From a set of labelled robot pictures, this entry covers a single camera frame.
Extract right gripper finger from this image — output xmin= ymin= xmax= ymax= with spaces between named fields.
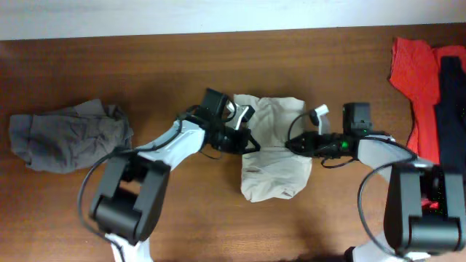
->
xmin=285 ymin=144 xmax=309 ymax=156
xmin=285 ymin=132 xmax=309 ymax=146

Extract beige cargo shorts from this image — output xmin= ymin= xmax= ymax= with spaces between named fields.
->
xmin=234 ymin=95 xmax=312 ymax=202

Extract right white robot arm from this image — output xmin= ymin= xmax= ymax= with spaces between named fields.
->
xmin=285 ymin=130 xmax=465 ymax=261

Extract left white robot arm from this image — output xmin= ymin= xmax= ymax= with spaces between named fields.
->
xmin=89 ymin=113 xmax=260 ymax=261

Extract red garment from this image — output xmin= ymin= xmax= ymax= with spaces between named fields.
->
xmin=389 ymin=38 xmax=465 ymax=165

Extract black garment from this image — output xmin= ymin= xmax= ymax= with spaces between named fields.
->
xmin=435 ymin=57 xmax=465 ymax=172

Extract grey crumpled garment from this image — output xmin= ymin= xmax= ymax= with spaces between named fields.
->
xmin=9 ymin=99 xmax=133 ymax=174

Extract left black cable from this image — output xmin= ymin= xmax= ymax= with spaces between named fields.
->
xmin=76 ymin=101 xmax=237 ymax=262

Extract black cable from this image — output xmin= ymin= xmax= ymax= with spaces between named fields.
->
xmin=76 ymin=101 xmax=237 ymax=262
xmin=285 ymin=108 xmax=418 ymax=262

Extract right black cable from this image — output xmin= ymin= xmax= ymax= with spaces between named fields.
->
xmin=285 ymin=108 xmax=418 ymax=262

